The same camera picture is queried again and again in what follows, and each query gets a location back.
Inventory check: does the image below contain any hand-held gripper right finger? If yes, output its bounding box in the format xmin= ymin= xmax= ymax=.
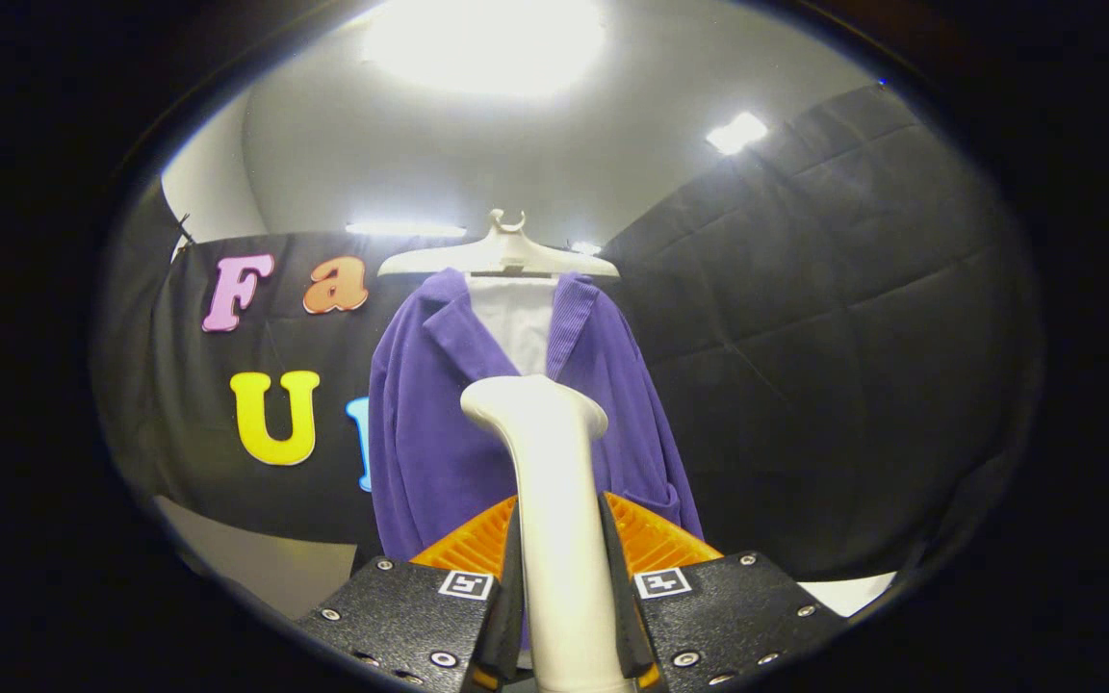
xmin=599 ymin=492 xmax=848 ymax=693

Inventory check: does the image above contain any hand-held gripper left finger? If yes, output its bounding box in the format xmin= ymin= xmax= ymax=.
xmin=295 ymin=495 xmax=529 ymax=693

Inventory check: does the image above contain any purple jacket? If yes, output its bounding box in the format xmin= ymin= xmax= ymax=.
xmin=367 ymin=269 xmax=705 ymax=564

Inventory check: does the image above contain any white garment steamer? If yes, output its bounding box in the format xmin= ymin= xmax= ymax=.
xmin=460 ymin=375 xmax=637 ymax=693

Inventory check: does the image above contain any white shirt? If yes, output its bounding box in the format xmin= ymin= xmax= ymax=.
xmin=466 ymin=274 xmax=560 ymax=378

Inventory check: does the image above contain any cream plastic clothes hanger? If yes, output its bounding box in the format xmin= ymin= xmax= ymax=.
xmin=377 ymin=209 xmax=621 ymax=280

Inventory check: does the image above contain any white flat panel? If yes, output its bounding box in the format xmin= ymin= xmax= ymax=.
xmin=798 ymin=573 xmax=898 ymax=618

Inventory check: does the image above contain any grey cabinet with dark top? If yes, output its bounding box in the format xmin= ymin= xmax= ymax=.
xmin=155 ymin=496 xmax=360 ymax=619

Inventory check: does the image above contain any long strip ceiling light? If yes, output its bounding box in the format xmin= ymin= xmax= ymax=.
xmin=345 ymin=221 xmax=467 ymax=239

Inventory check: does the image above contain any double panel ceiling light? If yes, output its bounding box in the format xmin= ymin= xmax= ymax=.
xmin=706 ymin=112 xmax=769 ymax=156

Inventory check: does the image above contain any large round ceiling light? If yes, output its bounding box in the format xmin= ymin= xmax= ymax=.
xmin=362 ymin=0 xmax=608 ymax=99

